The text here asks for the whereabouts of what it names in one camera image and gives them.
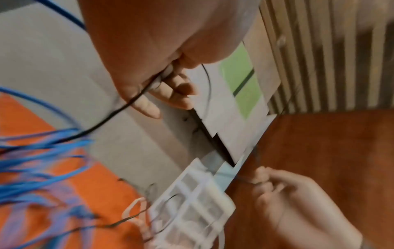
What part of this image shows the person's left hand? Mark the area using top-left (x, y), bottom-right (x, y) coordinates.
top-left (77, 0), bottom-right (262, 120)

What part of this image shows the person's right hand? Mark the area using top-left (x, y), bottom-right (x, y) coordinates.
top-left (246, 166), bottom-right (364, 249)

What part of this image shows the thin dark wire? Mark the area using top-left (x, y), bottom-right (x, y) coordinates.
top-left (235, 143), bottom-right (262, 187)

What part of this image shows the black cable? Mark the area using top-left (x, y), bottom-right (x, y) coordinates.
top-left (0, 62), bottom-right (213, 156)

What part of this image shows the white plastic grid basket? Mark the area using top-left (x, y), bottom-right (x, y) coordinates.
top-left (144, 158), bottom-right (238, 249)

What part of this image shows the light blue strip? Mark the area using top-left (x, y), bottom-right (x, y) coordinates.
top-left (199, 114), bottom-right (277, 193)

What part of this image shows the white box with green label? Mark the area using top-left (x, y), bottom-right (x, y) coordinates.
top-left (184, 41), bottom-right (277, 167)

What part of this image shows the brown cardboard panel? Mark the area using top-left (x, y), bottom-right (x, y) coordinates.
top-left (243, 5), bottom-right (282, 103)

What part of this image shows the white ribbed radiator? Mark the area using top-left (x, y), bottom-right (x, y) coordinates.
top-left (261, 0), bottom-right (394, 115)

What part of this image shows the orange mat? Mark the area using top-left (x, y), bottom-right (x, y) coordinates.
top-left (0, 94), bottom-right (151, 249)

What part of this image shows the white plastic loop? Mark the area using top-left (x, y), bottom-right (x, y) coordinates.
top-left (121, 197), bottom-right (152, 224)

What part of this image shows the bundle of blue cables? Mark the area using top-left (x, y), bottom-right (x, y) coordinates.
top-left (0, 0), bottom-right (101, 245)

